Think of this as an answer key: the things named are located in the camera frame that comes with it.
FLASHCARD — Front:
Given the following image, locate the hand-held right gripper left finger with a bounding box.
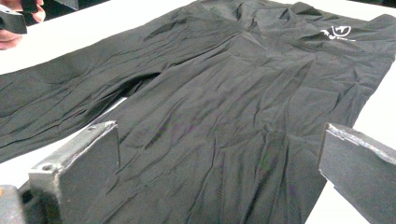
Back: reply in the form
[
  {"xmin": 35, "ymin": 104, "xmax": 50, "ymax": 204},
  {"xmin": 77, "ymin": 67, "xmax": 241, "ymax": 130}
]
[{"xmin": 28, "ymin": 120, "xmax": 120, "ymax": 224}]

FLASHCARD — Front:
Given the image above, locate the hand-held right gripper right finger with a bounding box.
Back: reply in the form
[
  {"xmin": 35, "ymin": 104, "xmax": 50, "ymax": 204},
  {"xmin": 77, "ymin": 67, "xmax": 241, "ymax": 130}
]
[{"xmin": 318, "ymin": 121, "xmax": 396, "ymax": 224}]

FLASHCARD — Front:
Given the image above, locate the black shirt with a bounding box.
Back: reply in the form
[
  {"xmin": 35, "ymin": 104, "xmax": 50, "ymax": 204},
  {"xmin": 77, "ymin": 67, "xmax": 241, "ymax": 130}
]
[{"xmin": 0, "ymin": 0, "xmax": 396, "ymax": 224}]

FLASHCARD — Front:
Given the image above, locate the white table cover sheet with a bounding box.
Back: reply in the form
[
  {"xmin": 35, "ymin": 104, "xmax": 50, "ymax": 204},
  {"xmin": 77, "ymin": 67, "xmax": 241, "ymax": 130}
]
[{"xmin": 0, "ymin": 0, "xmax": 396, "ymax": 224}]

